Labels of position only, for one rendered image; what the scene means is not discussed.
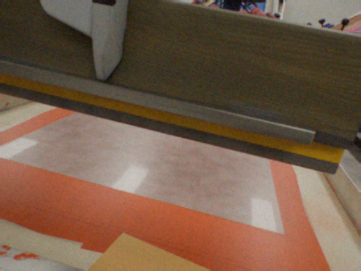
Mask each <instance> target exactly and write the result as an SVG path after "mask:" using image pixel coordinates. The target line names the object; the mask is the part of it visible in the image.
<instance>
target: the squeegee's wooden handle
mask: <svg viewBox="0 0 361 271"><path fill-rule="evenodd" d="M0 57H4V58H6V59H12V60H18V61H21V62H23V63H28V64H32V65H38V66H43V67H46V68H51V69H58V70H60V71H63V72H65V71H66V72H68V73H75V74H78V75H82V76H86V77H92V78H97V75H96V69H95V67H94V59H93V39H92V38H91V37H89V36H87V35H86V34H83V33H82V32H79V31H78V30H76V29H75V28H72V27H70V26H68V25H66V24H65V23H62V22H61V21H59V20H57V19H55V18H53V17H52V16H50V15H48V14H47V13H46V12H45V11H44V9H43V7H42V6H41V1H40V0H0ZM107 81H109V82H114V83H117V84H122V85H128V86H132V87H137V88H140V89H142V90H149V91H154V92H156V93H162V94H168V95H172V96H173V97H179V98H186V99H188V100H193V101H196V102H203V103H206V104H210V105H214V106H220V107H225V108H228V109H233V110H240V111H242V112H245V113H250V114H253V115H260V116H265V117H268V118H273V119H277V120H282V121H285V122H290V123H296V124H300V125H304V126H307V127H311V128H312V129H313V130H314V131H315V132H316V133H315V136H314V137H313V142H316V143H318V144H324V145H329V146H332V147H337V148H344V149H346V150H348V149H349V148H351V147H352V146H353V143H354V141H355V137H356V135H357V133H358V130H359V128H360V125H361V34H356V33H353V32H347V31H338V30H334V29H331V28H325V27H317V26H314V25H307V24H304V23H295V22H292V21H286V20H283V19H274V18H268V17H264V16H258V15H253V14H246V13H243V12H237V11H233V10H225V9H222V8H215V7H212V6H203V5H197V4H194V3H187V2H179V1H176V0H129V4H128V8H127V29H126V30H125V35H124V39H123V58H122V60H121V61H120V62H119V64H118V66H116V68H115V69H114V71H113V72H112V74H111V75H110V76H109V78H107Z"/></svg>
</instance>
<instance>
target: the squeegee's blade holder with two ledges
mask: <svg viewBox="0 0 361 271"><path fill-rule="evenodd" d="M0 73H1V74H5V75H9V76H12V77H18V78H21V79H26V80H28V81H35V82H39V83H43V84H47V85H54V86H56V87H59V88H64V89H66V90H72V91H78V92H80V93H86V94H92V95H94V96H97V97H102V98H108V99H110V100H116V101H118V102H125V103H127V104H132V105H135V106H141V107H146V108H149V109H154V110H161V111H163V112H166V113H170V114H173V115H179V116H184V117H187V118H192V119H196V120H201V121H204V122H208V123H215V124H217V125H223V126H225V127H232V128H234V129H239V130H242V131H249V132H253V133H256V134H259V135H263V136H270V137H272V138H277V139H280V140H287V141H288V142H294V143H296V144H303V145H309V146H310V145H312V141H313V137H314V136H315V133H316V132H315V131H314V130H313V129H312V128H311V127H307V126H304V125H300V124H296V123H290V122H285V121H282V120H277V119H273V118H268V117H265V116H260V115H253V114H250V113H245V112H242V111H240V110H233V109H228V108H225V107H220V106H214V105H210V104H206V103H203V102H196V101H193V100H188V99H186V98H179V97H173V96H172V95H168V94H162V93H156V92H154V91H149V90H142V89H140V88H137V87H132V86H128V85H122V84H117V83H114V82H109V81H100V80H98V79H97V78H92V77H86V76H82V75H78V74H75V73H68V72H66V71H65V72H63V71H60V70H58V69H51V68H46V67H43V66H38V65H32V64H28V63H23V62H21V61H18V60H12V59H6V58H4V57H0Z"/></svg>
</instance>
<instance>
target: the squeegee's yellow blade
mask: <svg viewBox="0 0 361 271"><path fill-rule="evenodd" d="M0 82H1V83H3V84H8V85H12V86H18V87H19V88H24V89H27V90H34V91H39V92H40V93H46V94H50V95H55V96H57V97H62V98H68V99H71V100H75V101H78V102H84V103H87V104H92V105H95V106H100V107H105V108H108V109H112V110H119V111H121V112H124V113H129V114H132V115H138V116H143V117H145V118H150V119H154V120H159V121H161V122H166V123H173V124H176V125H181V126H183V127H189V128H192V129H197V130H199V131H206V132H210V133H213V134H215V135H220V136H226V137H230V138H234V139H237V140H243V141H246V142H250V143H253V144H259V145H263V146H266V147H271V148H278V149H280V150H283V151H287V152H294V153H296V154H301V155H303V156H310V157H312V158H318V159H320V160H325V161H331V162H334V163H340V160H341V159H342V154H343V153H344V151H345V149H344V148H337V147H332V146H329V145H324V144H318V143H316V142H313V141H312V145H310V146H309V145H303V144H296V143H294V142H288V141H287V140H280V139H277V138H272V137H270V136H265V135H259V134H256V133H253V132H249V131H242V130H239V129H234V128H232V127H225V126H223V125H217V124H215V123H208V122H204V121H201V120H196V119H192V118H187V117H184V116H179V115H173V114H170V113H166V112H163V111H161V110H154V109H149V108H146V107H141V106H135V105H132V104H127V103H125V102H118V101H116V100H110V99H108V98H102V97H97V96H94V95H92V94H86V93H80V92H78V91H72V90H66V89H64V88H59V87H56V86H54V85H47V84H43V83H39V82H35V81H28V80H26V79H21V78H18V77H12V76H9V75H5V74H1V73H0Z"/></svg>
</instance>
